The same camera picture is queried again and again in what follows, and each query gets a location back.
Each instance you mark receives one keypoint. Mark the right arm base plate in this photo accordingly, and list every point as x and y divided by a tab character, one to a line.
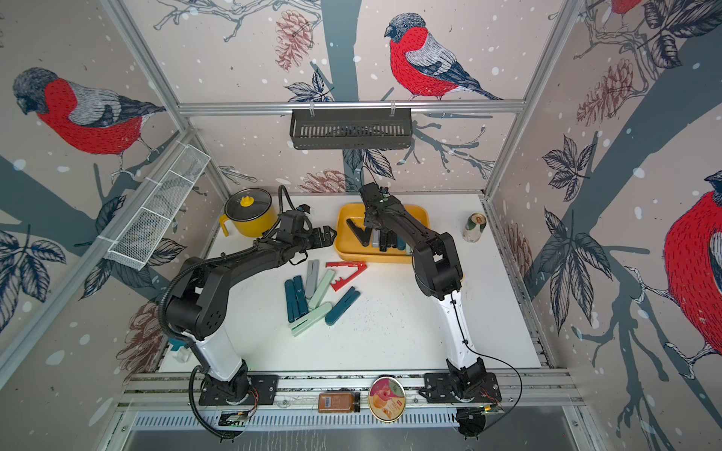
441	387

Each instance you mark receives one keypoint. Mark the yellow electric cooking pot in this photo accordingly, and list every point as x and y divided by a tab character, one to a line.
250	211

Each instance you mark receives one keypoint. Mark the yellow plastic storage box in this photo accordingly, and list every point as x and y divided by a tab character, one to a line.
348	246

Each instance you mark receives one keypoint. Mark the black hanging wall basket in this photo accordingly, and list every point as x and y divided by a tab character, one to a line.
352	129

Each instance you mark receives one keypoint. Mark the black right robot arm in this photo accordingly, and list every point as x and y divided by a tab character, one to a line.
439	275

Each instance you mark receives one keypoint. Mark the grey pruning pliers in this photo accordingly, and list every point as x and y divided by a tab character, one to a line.
312	275
376	238

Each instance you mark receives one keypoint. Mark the round pink tin lid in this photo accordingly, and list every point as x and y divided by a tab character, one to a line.
387	399

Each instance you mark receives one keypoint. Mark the teal round object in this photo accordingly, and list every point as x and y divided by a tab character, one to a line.
175	345

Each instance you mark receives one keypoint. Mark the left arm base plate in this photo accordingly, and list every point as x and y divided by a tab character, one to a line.
247	390

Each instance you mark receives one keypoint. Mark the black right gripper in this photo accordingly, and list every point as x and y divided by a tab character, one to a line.
368	220

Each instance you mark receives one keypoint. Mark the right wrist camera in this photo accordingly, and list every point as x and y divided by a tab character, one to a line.
371	193

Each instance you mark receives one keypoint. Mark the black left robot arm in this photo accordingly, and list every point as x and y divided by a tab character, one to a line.
195	305

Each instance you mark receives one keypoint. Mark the green white small bottle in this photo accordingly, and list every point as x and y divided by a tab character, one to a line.
475	225

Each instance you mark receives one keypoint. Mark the white wire mesh shelf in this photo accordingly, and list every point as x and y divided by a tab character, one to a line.
141	236

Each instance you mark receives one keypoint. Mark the dark teal angled pruning pliers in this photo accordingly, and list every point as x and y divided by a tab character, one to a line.
340	308

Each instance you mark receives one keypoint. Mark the red pruning pliers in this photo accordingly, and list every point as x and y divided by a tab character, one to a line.
350	271

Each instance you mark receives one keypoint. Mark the light green upper pruning pliers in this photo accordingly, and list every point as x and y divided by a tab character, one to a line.
321	290

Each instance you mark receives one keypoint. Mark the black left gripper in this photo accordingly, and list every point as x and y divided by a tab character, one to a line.
320	242

